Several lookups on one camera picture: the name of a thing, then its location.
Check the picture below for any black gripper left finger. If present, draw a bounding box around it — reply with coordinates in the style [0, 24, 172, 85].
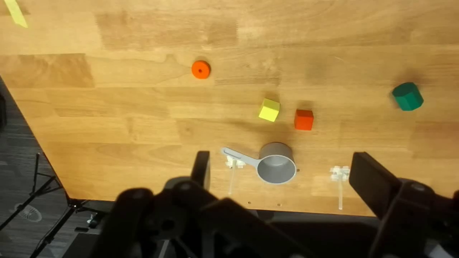
[190, 151, 210, 190]

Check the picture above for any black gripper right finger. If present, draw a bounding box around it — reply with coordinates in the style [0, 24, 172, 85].
[348, 153, 401, 218]

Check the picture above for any yellow cube block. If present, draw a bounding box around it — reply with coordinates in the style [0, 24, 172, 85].
[258, 100, 279, 122]

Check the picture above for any red cube block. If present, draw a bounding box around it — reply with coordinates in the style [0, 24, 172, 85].
[294, 110, 314, 131]

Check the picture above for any gray measuring cup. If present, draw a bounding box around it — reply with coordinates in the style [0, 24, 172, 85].
[222, 143, 297, 186]

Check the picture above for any clear plastic jack left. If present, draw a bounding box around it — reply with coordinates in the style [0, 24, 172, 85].
[225, 157, 245, 194]

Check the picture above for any clear plastic jack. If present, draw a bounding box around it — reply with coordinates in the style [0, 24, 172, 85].
[225, 157, 245, 194]
[329, 167, 350, 211]

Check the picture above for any clear plastic jack right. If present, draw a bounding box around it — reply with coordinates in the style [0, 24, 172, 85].
[329, 167, 350, 211]

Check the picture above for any green cylinder block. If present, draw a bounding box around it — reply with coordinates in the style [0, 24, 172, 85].
[391, 82, 423, 112]

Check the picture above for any orange round disc block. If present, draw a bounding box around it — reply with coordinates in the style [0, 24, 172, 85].
[190, 61, 210, 79]

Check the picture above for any yellow tape strip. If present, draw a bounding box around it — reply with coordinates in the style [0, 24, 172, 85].
[2, 0, 28, 29]

